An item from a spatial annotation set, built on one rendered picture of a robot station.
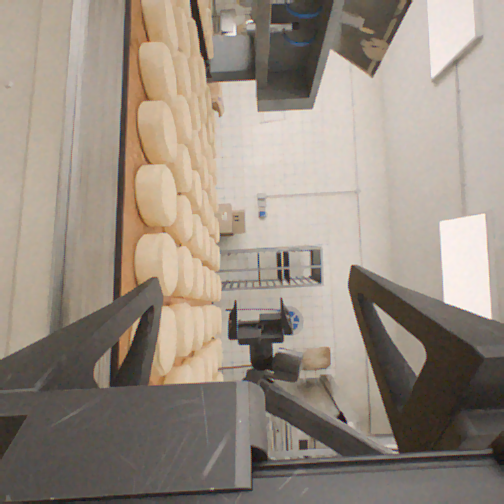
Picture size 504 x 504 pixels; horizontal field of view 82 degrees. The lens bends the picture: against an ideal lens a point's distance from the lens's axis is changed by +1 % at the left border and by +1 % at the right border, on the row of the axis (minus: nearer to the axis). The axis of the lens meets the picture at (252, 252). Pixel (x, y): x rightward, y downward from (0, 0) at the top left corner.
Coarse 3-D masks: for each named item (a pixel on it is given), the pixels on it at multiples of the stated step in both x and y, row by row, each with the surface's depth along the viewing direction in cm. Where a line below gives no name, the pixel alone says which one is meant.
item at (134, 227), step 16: (144, 32) 26; (144, 96) 25; (128, 112) 21; (128, 128) 21; (128, 144) 21; (128, 160) 21; (144, 160) 24; (128, 176) 21; (128, 192) 21; (128, 208) 20; (128, 224) 20; (144, 224) 23; (128, 240) 20; (128, 256) 20; (192, 256) 41; (128, 272) 20; (128, 288) 20; (192, 304) 39; (208, 304) 53; (128, 336) 19; (192, 352) 38; (160, 384) 25
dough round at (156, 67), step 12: (144, 48) 24; (156, 48) 24; (144, 60) 24; (156, 60) 24; (168, 60) 26; (144, 72) 24; (156, 72) 24; (168, 72) 25; (144, 84) 24; (156, 84) 24; (168, 84) 25; (156, 96) 25; (168, 96) 26
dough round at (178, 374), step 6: (174, 366) 28; (180, 366) 27; (186, 366) 27; (168, 372) 26; (174, 372) 26; (180, 372) 26; (186, 372) 27; (192, 372) 29; (168, 378) 26; (174, 378) 26; (180, 378) 26; (186, 378) 26; (192, 378) 29
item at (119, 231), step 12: (120, 120) 20; (120, 132) 20; (120, 144) 20; (120, 156) 20; (120, 168) 20; (120, 180) 20; (120, 192) 19; (120, 204) 19; (120, 216) 19; (120, 228) 19; (120, 240) 19; (120, 252) 19; (120, 264) 19; (120, 276) 18; (120, 288) 18
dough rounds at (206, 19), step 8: (200, 0) 55; (208, 0) 63; (200, 8) 54; (208, 8) 62; (208, 16) 62; (208, 24) 58; (208, 32) 61; (208, 40) 61; (208, 48) 62; (208, 56) 63
